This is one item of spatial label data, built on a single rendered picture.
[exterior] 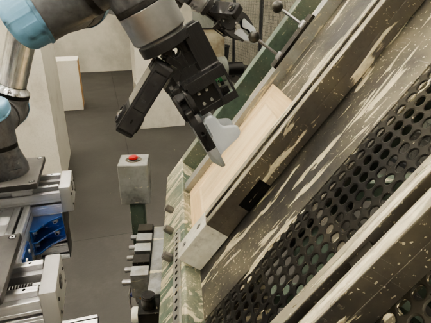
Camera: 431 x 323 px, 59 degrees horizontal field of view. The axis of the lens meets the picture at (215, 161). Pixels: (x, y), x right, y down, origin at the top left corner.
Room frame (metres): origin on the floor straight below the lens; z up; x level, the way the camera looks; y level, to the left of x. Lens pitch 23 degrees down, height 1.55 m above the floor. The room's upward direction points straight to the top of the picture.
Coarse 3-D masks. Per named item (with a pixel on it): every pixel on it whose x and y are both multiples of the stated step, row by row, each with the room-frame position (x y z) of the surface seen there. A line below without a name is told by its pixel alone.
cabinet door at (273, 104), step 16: (272, 96) 1.20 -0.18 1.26; (256, 112) 1.22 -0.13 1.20; (272, 112) 1.11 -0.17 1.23; (240, 128) 1.25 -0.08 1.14; (256, 128) 1.14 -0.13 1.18; (240, 144) 1.16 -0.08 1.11; (256, 144) 1.05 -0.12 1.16; (224, 160) 1.18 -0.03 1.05; (240, 160) 1.07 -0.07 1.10; (208, 176) 1.20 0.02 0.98; (224, 176) 1.08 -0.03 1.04; (192, 192) 1.22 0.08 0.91; (208, 192) 1.10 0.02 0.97; (192, 208) 1.12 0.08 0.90; (192, 224) 1.03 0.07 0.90
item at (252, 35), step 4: (252, 32) 1.31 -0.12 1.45; (256, 32) 1.31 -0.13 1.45; (248, 36) 1.32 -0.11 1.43; (252, 36) 1.30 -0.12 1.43; (256, 36) 1.30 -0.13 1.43; (252, 40) 1.30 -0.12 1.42; (256, 40) 1.30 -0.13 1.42; (260, 40) 1.31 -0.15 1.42; (264, 44) 1.31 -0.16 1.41; (268, 48) 1.31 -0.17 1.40; (272, 52) 1.30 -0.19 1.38; (280, 52) 1.30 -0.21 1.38; (276, 56) 1.30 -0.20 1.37
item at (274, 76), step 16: (336, 0) 1.29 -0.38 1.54; (320, 16) 1.29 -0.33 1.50; (304, 32) 1.29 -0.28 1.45; (304, 48) 1.29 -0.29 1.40; (288, 64) 1.28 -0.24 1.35; (272, 80) 1.28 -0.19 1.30; (256, 96) 1.27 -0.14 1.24; (240, 112) 1.30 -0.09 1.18; (208, 160) 1.26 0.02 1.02; (192, 176) 1.27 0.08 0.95
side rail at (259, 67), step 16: (304, 0) 1.53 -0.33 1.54; (320, 0) 1.54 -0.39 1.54; (304, 16) 1.53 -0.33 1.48; (288, 32) 1.53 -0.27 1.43; (272, 48) 1.52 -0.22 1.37; (256, 64) 1.52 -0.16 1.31; (240, 80) 1.53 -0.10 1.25; (256, 80) 1.52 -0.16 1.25; (240, 96) 1.51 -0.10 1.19; (224, 112) 1.50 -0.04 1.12; (192, 144) 1.53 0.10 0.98; (192, 160) 1.49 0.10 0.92
